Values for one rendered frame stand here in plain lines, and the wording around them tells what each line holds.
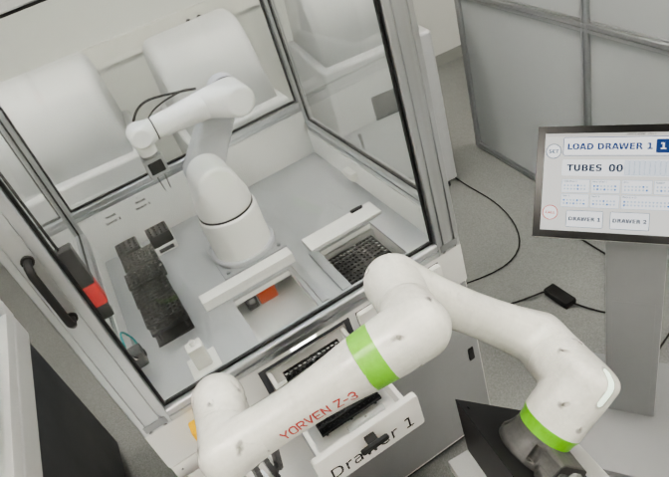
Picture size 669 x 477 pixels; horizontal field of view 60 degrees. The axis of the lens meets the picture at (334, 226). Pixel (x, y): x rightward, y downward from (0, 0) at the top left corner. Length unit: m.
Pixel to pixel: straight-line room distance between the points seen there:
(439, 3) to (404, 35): 3.75
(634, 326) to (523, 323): 0.80
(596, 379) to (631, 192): 0.61
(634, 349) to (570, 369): 0.92
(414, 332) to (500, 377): 1.61
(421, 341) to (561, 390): 0.37
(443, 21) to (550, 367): 4.18
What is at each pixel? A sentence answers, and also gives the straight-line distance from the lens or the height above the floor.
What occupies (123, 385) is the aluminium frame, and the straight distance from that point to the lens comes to 1.52.
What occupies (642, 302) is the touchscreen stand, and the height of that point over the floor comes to 0.63.
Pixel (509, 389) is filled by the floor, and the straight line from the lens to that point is 2.58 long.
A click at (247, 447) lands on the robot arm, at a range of 1.12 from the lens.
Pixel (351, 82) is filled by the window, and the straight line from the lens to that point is 1.39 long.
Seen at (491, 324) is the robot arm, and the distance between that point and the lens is 1.30.
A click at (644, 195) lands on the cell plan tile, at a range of 1.72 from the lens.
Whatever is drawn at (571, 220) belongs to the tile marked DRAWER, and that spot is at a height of 1.00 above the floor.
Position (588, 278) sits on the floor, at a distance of 2.99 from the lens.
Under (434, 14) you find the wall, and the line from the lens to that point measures 5.16.
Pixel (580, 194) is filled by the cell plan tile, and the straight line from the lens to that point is 1.73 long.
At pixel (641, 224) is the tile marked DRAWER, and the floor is 1.00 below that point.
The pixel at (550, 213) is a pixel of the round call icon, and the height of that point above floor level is 1.01.
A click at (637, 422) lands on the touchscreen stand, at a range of 2.46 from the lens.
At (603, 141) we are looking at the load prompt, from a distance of 1.73.
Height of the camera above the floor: 2.09
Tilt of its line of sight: 35 degrees down
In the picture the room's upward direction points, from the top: 19 degrees counter-clockwise
